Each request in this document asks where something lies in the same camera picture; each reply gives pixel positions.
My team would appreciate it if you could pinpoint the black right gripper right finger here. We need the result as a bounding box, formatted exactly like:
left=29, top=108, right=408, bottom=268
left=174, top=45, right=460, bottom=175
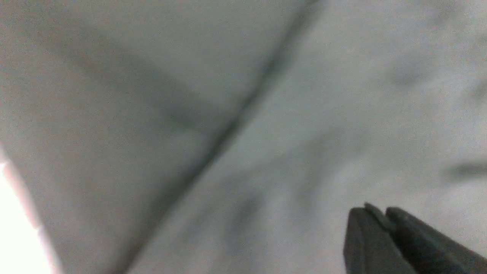
left=386, top=207, right=487, bottom=274

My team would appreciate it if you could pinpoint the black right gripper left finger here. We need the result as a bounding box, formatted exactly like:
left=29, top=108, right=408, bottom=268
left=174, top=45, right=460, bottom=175
left=343, top=203, right=416, bottom=274

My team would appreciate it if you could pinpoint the dark gray long-sleeved shirt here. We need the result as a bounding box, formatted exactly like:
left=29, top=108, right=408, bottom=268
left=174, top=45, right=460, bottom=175
left=1, top=0, right=486, bottom=274

